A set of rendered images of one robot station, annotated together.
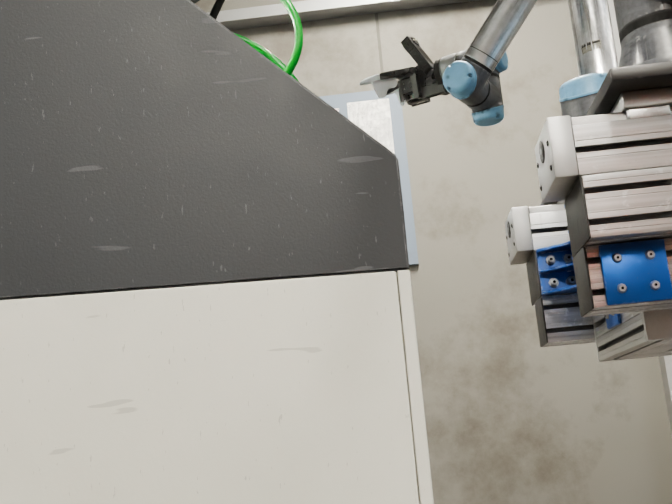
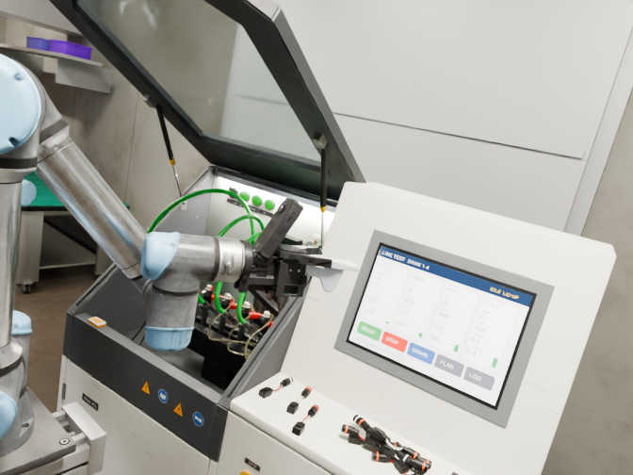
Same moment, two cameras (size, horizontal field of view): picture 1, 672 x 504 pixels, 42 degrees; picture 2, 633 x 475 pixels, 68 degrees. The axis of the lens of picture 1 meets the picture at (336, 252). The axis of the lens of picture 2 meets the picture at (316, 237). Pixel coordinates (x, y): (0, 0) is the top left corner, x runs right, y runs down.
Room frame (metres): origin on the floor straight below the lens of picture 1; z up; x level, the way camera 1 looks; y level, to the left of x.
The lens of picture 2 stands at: (2.52, -0.89, 1.68)
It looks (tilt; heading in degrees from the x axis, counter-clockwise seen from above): 13 degrees down; 122
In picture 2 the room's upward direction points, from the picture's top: 12 degrees clockwise
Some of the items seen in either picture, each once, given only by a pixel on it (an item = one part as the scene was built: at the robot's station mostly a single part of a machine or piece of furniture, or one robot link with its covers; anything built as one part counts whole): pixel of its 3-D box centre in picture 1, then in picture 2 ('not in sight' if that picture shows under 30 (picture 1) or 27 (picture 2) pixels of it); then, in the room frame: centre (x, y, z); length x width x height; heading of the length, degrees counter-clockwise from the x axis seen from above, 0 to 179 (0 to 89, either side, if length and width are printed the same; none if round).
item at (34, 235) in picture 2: not in sight; (14, 204); (-2.06, 1.18, 0.42); 2.34 x 0.94 x 0.85; 176
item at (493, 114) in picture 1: (483, 98); (170, 309); (1.95, -0.38, 1.34); 0.11 x 0.08 x 0.11; 150
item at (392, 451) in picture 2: not in sight; (387, 446); (2.23, 0.08, 1.01); 0.23 x 0.11 x 0.06; 3
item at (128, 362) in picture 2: not in sight; (139, 376); (1.50, -0.06, 0.87); 0.62 x 0.04 x 0.16; 3
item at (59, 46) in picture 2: not in sight; (70, 49); (-1.92, 1.49, 1.90); 0.35 x 0.24 x 0.11; 176
